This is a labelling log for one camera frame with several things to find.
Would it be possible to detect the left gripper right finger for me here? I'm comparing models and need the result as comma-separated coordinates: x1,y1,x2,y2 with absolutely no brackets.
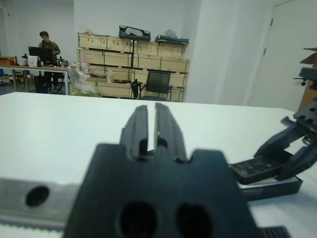
154,103,187,161

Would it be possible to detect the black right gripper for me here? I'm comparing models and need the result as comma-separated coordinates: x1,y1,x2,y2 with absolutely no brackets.
254,98,317,181

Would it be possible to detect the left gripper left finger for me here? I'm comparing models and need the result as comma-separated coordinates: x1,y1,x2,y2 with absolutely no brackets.
120,105,149,161

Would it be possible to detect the black phone-like camera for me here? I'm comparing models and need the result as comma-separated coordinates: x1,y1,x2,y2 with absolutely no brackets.
229,151,293,185

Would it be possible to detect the black box white insert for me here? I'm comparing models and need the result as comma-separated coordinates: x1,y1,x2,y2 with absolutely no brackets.
237,175,303,200

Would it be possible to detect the brown cardboard box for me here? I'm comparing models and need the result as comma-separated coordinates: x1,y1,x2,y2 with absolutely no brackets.
298,47,317,111

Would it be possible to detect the black office chair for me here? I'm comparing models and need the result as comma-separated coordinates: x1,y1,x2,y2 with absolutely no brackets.
137,70,174,102

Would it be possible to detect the crinkled plastic bag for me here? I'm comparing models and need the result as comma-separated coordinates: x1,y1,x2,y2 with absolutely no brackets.
69,69,102,98

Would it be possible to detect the black flat case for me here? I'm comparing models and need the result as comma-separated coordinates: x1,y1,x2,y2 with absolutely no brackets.
155,34,189,45

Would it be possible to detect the black tray case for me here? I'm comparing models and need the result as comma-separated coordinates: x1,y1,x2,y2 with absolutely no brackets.
118,25,151,42

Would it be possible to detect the white door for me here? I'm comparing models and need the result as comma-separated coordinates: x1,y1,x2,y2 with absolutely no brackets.
247,0,317,110

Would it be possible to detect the black computer tower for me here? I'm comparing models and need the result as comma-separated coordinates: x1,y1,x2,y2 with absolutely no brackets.
34,75,49,94

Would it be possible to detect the person in dark jacket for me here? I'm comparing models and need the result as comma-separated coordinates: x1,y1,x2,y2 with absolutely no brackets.
38,31,61,90

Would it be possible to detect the black computer monitor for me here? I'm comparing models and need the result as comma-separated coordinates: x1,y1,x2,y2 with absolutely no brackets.
28,46,54,66

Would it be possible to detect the white office desk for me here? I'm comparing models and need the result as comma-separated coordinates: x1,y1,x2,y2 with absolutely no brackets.
0,64,71,96

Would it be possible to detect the strapped wooden crate stack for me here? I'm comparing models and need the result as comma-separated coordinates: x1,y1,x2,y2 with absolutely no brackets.
76,32,191,102

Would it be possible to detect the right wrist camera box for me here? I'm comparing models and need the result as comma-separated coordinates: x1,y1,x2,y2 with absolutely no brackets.
298,66,317,80

